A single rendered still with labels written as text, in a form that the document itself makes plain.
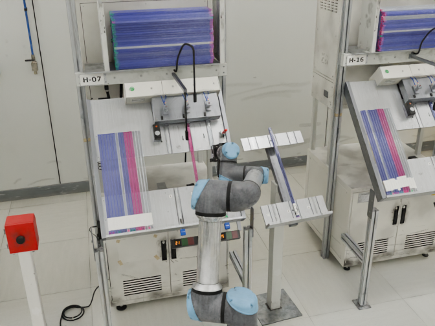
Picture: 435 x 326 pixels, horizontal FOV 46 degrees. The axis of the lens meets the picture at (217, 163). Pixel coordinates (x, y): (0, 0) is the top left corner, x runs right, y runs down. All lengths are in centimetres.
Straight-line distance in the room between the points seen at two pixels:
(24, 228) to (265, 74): 260
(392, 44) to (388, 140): 54
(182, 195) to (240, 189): 71
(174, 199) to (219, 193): 69
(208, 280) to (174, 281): 111
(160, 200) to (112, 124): 46
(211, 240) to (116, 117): 100
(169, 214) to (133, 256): 50
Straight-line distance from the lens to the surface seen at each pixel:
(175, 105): 263
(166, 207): 251
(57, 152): 439
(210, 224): 190
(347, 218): 323
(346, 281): 340
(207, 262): 193
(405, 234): 351
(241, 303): 193
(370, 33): 303
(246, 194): 187
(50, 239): 393
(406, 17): 311
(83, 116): 276
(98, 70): 264
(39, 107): 427
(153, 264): 296
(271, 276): 296
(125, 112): 266
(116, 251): 288
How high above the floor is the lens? 201
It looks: 24 degrees down
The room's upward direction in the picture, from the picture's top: 1 degrees counter-clockwise
